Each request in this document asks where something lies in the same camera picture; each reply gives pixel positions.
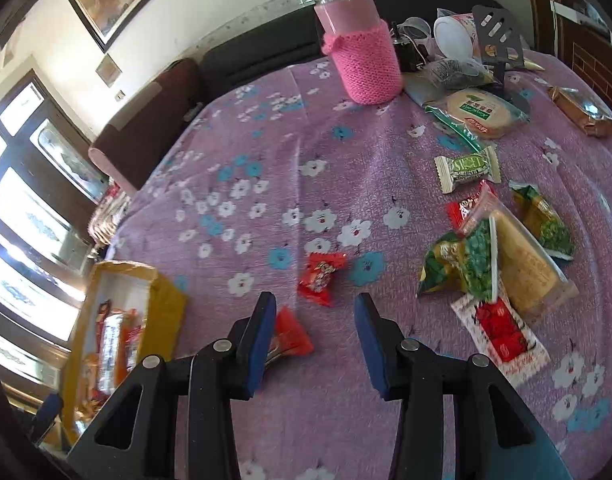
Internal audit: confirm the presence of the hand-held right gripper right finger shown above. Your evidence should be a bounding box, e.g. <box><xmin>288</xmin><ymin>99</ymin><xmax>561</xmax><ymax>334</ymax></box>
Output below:
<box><xmin>354</xmin><ymin>292</ymin><xmax>574</xmax><ymax>480</ymax></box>

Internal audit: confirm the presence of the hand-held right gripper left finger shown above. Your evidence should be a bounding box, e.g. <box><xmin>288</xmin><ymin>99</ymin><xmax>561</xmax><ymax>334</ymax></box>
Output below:
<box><xmin>66</xmin><ymin>291</ymin><xmax>277</xmax><ymax>480</ymax></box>

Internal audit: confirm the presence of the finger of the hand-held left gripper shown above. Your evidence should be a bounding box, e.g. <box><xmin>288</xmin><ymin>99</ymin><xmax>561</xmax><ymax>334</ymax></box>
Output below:
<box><xmin>28</xmin><ymin>392</ymin><xmax>65</xmax><ymax>443</ymax></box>

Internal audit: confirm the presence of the small red candy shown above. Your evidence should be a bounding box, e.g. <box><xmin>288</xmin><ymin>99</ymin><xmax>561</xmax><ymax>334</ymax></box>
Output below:
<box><xmin>266</xmin><ymin>306</ymin><xmax>315</xmax><ymax>361</ymax></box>
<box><xmin>297</xmin><ymin>252</ymin><xmax>348</xmax><ymax>307</ymax></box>

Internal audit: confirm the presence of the large orange snack packet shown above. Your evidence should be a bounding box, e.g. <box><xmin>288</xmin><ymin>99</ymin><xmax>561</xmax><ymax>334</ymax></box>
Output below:
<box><xmin>73</xmin><ymin>352</ymin><xmax>109</xmax><ymax>423</ymax></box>

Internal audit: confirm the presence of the clear yellow-edged snack packet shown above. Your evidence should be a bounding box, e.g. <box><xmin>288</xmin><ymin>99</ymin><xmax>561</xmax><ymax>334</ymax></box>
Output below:
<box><xmin>98</xmin><ymin>310</ymin><xmax>124</xmax><ymax>393</ymax></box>

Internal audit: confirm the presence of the yellow cardboard box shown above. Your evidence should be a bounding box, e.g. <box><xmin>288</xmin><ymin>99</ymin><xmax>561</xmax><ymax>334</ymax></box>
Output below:
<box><xmin>38</xmin><ymin>260</ymin><xmax>188</xmax><ymax>453</ymax></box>

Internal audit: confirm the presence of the red foil snack packet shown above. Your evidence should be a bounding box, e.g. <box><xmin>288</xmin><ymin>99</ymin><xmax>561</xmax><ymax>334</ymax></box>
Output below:
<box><xmin>116</xmin><ymin>307</ymin><xmax>147</xmax><ymax>386</ymax></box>

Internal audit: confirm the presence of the dark red heart-print packet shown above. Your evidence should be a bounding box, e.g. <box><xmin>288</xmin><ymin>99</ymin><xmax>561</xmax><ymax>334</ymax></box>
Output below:
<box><xmin>96</xmin><ymin>299</ymin><xmax>114</xmax><ymax>333</ymax></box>

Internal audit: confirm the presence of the red and white snack packet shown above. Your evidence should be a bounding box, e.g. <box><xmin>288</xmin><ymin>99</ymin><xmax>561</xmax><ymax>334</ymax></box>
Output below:
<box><xmin>450</xmin><ymin>292</ymin><xmax>551</xmax><ymax>388</ymax></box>

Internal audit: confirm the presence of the green pea snack packet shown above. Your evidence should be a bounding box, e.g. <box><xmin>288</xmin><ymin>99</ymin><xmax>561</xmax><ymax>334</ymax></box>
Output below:
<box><xmin>417</xmin><ymin>220</ymin><xmax>499</xmax><ymax>303</ymax></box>
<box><xmin>509</xmin><ymin>181</ymin><xmax>576</xmax><ymax>261</ymax></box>

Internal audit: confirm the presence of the clear biscuit packet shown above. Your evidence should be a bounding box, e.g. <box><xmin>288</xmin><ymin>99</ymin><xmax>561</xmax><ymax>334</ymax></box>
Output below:
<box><xmin>446</xmin><ymin>180</ymin><xmax>580</xmax><ymax>326</ymax></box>

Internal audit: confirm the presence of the purple floral tablecloth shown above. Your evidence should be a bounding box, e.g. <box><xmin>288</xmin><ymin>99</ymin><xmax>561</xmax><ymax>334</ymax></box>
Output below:
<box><xmin>106</xmin><ymin>50</ymin><xmax>612</xmax><ymax>480</ymax></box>

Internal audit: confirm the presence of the green and white candy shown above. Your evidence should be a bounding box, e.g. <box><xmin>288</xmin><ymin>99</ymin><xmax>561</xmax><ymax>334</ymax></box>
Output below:
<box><xmin>434</xmin><ymin>147</ymin><xmax>502</xmax><ymax>195</ymax></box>

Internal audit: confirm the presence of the wooden glass-pane door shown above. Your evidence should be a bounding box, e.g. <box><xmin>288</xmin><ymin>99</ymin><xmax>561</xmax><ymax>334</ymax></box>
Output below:
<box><xmin>0</xmin><ymin>70</ymin><xmax>111</xmax><ymax>396</ymax></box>

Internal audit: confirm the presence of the brown upholstered chair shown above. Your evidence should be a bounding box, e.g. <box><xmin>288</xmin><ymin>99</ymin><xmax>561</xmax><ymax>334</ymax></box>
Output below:
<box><xmin>88</xmin><ymin>58</ymin><xmax>204</xmax><ymax>196</ymax></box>

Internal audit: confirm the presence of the round biscuit green packet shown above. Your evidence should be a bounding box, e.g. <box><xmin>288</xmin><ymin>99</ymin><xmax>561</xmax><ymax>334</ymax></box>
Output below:
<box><xmin>423</xmin><ymin>87</ymin><xmax>531</xmax><ymax>153</ymax></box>

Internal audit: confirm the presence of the pink bottle with knit sleeve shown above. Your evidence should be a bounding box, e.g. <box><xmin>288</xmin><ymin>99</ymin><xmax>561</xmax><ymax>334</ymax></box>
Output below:
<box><xmin>308</xmin><ymin>0</ymin><xmax>404</xmax><ymax>106</ymax></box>

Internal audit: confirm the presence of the crumpled clear plastic bag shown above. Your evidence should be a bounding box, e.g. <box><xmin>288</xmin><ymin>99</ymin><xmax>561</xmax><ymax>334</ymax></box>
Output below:
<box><xmin>403</xmin><ymin>57</ymin><xmax>494</xmax><ymax>106</ymax></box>

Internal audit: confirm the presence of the small black object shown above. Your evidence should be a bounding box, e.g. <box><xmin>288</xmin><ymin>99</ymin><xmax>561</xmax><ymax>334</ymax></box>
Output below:
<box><xmin>391</xmin><ymin>22</ymin><xmax>429</xmax><ymax>72</ymax></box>

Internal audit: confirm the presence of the dark sofa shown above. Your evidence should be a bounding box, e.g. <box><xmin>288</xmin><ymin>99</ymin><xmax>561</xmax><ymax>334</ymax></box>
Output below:
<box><xmin>196</xmin><ymin>0</ymin><xmax>492</xmax><ymax>101</ymax></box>

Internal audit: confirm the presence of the brown foil wrapper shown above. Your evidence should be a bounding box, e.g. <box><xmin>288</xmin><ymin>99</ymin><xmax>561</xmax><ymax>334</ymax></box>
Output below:
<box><xmin>546</xmin><ymin>85</ymin><xmax>612</xmax><ymax>138</ymax></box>

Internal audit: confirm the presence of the clear plastic cup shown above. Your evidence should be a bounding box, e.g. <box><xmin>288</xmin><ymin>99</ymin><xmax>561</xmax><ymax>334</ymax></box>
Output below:
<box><xmin>401</xmin><ymin>16</ymin><xmax>433</xmax><ymax>43</ymax></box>

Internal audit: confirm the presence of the white cup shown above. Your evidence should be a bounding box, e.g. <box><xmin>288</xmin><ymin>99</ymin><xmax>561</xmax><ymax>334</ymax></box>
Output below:
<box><xmin>432</xmin><ymin>12</ymin><xmax>482</xmax><ymax>63</ymax></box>

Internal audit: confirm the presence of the black perforated stand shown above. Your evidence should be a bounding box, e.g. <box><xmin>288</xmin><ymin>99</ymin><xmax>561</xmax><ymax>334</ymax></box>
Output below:
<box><xmin>472</xmin><ymin>4</ymin><xmax>534</xmax><ymax>111</ymax></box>

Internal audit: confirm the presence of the wooden side cabinet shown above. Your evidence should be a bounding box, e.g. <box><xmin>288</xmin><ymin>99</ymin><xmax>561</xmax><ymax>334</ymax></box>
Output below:
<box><xmin>523</xmin><ymin>0</ymin><xmax>612</xmax><ymax>81</ymax></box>

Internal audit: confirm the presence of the small wall plaque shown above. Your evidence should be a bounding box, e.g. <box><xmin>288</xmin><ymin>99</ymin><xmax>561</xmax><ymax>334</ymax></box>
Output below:
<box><xmin>96</xmin><ymin>54</ymin><xmax>121</xmax><ymax>86</ymax></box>

